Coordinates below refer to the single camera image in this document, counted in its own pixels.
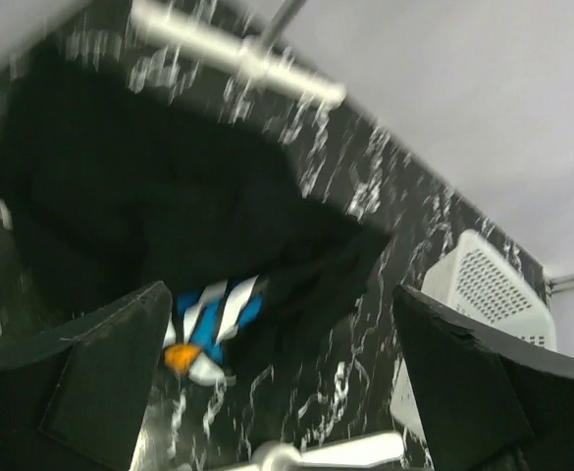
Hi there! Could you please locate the black marbled table mat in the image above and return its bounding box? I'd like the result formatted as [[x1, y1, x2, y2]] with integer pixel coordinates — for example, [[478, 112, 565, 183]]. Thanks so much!
[[0, 1, 544, 470]]

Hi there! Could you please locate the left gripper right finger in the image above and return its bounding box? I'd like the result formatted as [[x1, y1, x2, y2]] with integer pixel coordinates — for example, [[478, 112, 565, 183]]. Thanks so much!
[[392, 285, 574, 470]]

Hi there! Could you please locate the white plastic mesh basket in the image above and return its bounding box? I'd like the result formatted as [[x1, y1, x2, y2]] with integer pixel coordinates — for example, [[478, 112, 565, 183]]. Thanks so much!
[[389, 228, 558, 436]]

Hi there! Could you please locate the black daisy print t-shirt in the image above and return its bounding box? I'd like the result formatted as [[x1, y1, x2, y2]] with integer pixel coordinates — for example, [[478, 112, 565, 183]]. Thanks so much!
[[0, 47, 391, 385]]

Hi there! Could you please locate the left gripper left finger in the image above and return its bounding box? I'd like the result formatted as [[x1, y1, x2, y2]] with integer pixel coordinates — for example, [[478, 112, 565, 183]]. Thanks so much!
[[0, 282, 172, 470]]

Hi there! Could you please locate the grey white garment rack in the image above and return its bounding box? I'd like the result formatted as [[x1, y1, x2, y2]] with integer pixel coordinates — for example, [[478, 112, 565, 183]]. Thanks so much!
[[130, 1, 404, 470]]

